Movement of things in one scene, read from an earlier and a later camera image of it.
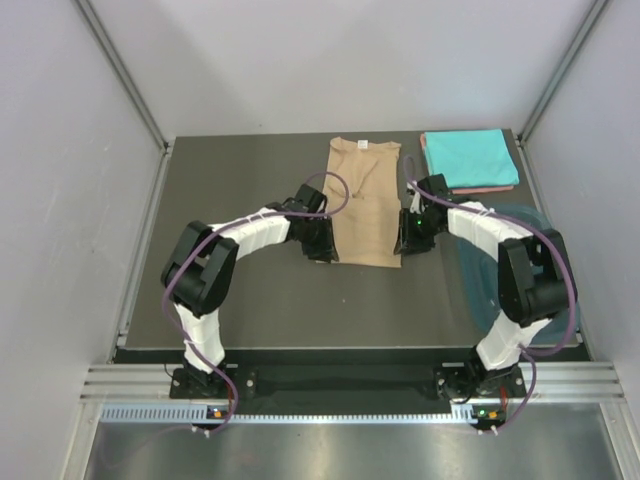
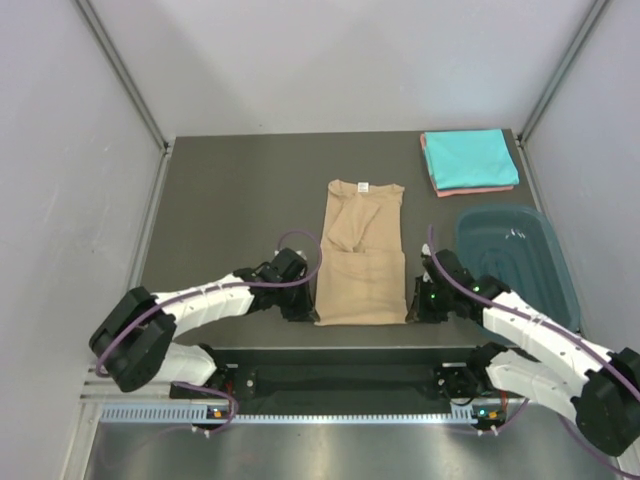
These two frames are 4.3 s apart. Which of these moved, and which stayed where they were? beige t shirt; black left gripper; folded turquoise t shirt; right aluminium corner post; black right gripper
Moved: black left gripper; beige t shirt; black right gripper
Stayed: folded turquoise t shirt; right aluminium corner post
